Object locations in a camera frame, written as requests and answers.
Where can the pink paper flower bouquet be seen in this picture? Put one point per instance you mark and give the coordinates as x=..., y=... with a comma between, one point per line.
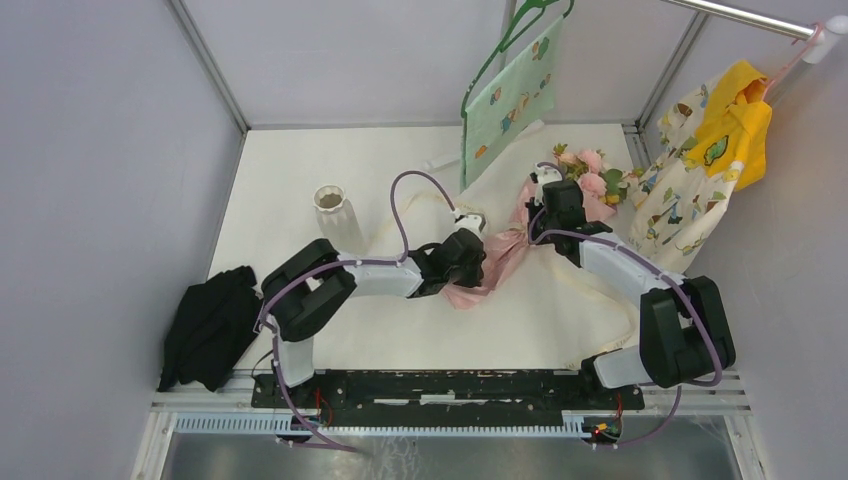
x=603, y=188

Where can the metal clothes rail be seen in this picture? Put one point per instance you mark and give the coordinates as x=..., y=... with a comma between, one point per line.
x=820, y=39

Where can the pink plastic hanger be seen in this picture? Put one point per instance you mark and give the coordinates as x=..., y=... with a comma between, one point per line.
x=792, y=60

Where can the green plastic hanger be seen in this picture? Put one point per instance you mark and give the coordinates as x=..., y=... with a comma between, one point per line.
x=524, y=17

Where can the white ribbed ceramic vase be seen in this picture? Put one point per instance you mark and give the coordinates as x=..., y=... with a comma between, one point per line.
x=337, y=220

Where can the green cartoon print cloth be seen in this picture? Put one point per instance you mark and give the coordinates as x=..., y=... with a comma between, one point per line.
x=519, y=95

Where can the cream printed ribbon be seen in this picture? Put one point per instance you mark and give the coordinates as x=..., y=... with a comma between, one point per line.
x=547, y=314

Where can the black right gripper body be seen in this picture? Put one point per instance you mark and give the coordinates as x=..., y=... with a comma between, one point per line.
x=541, y=220

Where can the white slotted cable duct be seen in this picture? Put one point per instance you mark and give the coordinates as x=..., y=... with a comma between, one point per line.
x=282, y=424

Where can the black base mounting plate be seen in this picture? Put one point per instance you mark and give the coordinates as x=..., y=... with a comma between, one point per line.
x=464, y=398

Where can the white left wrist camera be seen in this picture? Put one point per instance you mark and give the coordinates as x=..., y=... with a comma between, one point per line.
x=473, y=222

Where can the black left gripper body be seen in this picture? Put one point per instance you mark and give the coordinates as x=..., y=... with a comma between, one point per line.
x=467, y=276

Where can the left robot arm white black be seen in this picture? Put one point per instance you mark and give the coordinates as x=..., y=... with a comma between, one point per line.
x=301, y=296

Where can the yellow cartoon child shirt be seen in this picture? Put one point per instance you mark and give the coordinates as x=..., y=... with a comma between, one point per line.
x=713, y=144

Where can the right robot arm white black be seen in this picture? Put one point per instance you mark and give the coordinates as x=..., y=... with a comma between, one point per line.
x=684, y=336

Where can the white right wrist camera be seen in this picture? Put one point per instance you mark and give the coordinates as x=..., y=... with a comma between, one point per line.
x=544, y=175

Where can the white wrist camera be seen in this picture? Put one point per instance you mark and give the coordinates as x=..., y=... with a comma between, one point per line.
x=473, y=222
x=544, y=175

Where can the black cloth bundle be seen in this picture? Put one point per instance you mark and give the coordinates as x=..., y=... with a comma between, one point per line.
x=211, y=330

